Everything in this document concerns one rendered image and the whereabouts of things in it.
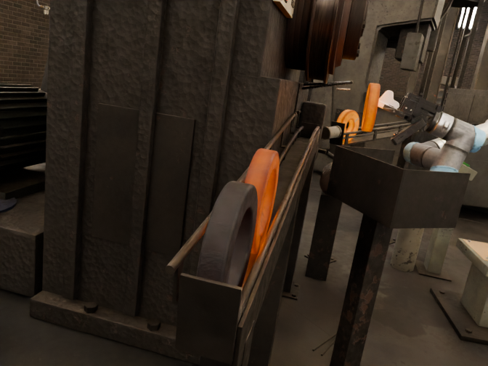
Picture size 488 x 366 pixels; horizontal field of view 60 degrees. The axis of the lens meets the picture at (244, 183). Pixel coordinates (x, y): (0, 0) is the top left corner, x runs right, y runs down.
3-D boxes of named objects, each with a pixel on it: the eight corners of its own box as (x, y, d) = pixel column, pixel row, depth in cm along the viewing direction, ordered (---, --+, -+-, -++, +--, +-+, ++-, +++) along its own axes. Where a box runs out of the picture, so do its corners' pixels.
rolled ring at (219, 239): (264, 170, 63) (242, 165, 63) (232, 209, 45) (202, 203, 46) (247, 279, 68) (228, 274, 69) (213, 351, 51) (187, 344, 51)
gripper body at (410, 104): (404, 91, 136) (439, 106, 135) (391, 115, 139) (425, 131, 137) (407, 91, 129) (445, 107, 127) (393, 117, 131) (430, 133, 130)
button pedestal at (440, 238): (420, 277, 217) (450, 160, 202) (412, 258, 240) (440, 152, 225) (452, 284, 214) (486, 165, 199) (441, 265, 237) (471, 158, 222)
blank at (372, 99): (369, 85, 126) (381, 86, 126) (368, 80, 141) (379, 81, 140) (361, 135, 132) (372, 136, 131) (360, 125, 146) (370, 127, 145)
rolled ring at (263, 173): (274, 210, 86) (258, 208, 87) (283, 131, 75) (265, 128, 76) (252, 277, 72) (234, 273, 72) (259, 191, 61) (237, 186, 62)
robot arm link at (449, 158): (431, 178, 142) (446, 148, 140) (456, 187, 131) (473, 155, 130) (415, 169, 139) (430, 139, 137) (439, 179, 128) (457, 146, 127)
